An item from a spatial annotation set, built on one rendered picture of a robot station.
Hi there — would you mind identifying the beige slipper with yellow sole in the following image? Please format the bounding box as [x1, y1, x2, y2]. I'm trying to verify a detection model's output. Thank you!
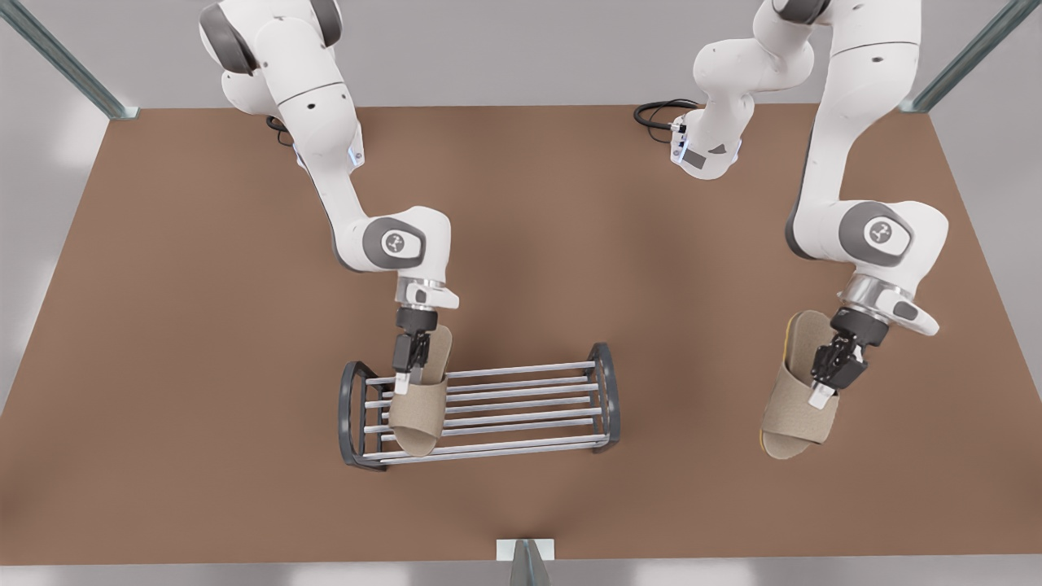
[387, 325, 454, 457]
[759, 309, 842, 461]

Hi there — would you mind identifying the dark metal shoe rack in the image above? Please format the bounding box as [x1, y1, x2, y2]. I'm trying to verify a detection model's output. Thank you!
[338, 341, 622, 472]

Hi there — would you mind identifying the silver frame post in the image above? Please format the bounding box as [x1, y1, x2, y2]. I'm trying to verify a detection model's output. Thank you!
[899, 0, 1042, 114]
[0, 0, 140, 121]
[496, 538, 557, 586]

